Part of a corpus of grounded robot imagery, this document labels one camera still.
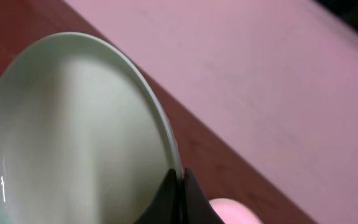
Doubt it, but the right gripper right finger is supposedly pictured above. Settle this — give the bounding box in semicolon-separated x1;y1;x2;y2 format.
181;168;224;224

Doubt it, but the light green plate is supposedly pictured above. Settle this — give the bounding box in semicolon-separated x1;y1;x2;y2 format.
0;32;182;223

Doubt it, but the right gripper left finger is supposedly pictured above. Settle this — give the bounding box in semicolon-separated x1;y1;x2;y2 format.
135;169;180;224

